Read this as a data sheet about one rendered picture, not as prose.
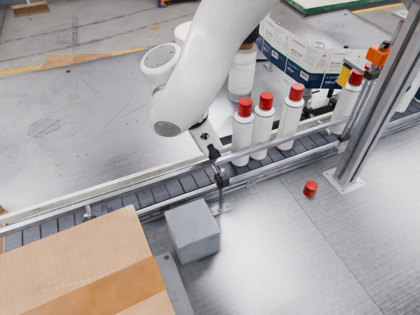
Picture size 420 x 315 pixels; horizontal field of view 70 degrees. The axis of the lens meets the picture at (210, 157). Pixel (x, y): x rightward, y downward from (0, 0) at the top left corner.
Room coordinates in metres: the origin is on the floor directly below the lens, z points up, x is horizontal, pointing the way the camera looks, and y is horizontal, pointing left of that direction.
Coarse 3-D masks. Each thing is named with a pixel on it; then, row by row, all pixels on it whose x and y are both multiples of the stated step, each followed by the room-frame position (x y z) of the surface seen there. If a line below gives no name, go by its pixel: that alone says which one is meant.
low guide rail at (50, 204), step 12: (312, 120) 0.71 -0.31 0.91; (324, 120) 0.73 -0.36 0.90; (276, 132) 0.66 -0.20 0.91; (228, 144) 0.61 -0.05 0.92; (192, 156) 0.56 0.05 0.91; (204, 156) 0.57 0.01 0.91; (156, 168) 0.52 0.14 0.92; (168, 168) 0.53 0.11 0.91; (120, 180) 0.48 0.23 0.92; (132, 180) 0.49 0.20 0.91; (84, 192) 0.44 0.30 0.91; (96, 192) 0.45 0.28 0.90; (36, 204) 0.41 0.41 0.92; (48, 204) 0.41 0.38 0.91; (60, 204) 0.42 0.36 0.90; (0, 216) 0.37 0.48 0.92; (12, 216) 0.38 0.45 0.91; (24, 216) 0.38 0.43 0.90
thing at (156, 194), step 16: (416, 112) 0.80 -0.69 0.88; (304, 144) 0.64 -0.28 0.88; (320, 144) 0.64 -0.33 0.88; (208, 160) 0.58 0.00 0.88; (272, 160) 0.58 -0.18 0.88; (192, 176) 0.52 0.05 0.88; (208, 176) 0.52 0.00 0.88; (144, 192) 0.47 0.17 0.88; (160, 192) 0.47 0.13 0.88; (176, 192) 0.47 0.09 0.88; (96, 208) 0.42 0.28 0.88; (112, 208) 0.42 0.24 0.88; (48, 224) 0.37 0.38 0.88; (64, 224) 0.37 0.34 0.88; (16, 240) 0.33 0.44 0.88; (32, 240) 0.33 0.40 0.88
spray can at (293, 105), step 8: (296, 88) 0.63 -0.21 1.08; (288, 96) 0.65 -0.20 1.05; (296, 96) 0.62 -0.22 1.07; (288, 104) 0.62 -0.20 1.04; (296, 104) 0.62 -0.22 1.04; (288, 112) 0.62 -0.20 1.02; (296, 112) 0.62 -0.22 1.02; (280, 120) 0.64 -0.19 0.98; (288, 120) 0.62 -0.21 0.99; (296, 120) 0.62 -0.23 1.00; (280, 128) 0.63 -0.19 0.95; (288, 128) 0.62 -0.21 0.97; (296, 128) 0.62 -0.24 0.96; (280, 136) 0.63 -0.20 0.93; (280, 144) 0.62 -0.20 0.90; (288, 144) 0.62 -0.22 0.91
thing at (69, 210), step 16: (320, 128) 0.63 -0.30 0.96; (272, 144) 0.56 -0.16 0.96; (224, 160) 0.51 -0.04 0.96; (160, 176) 0.45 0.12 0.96; (176, 176) 0.46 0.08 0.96; (112, 192) 0.41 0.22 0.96; (128, 192) 0.41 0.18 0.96; (64, 208) 0.36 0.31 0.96; (80, 208) 0.37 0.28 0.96; (16, 224) 0.32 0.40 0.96; (32, 224) 0.33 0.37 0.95
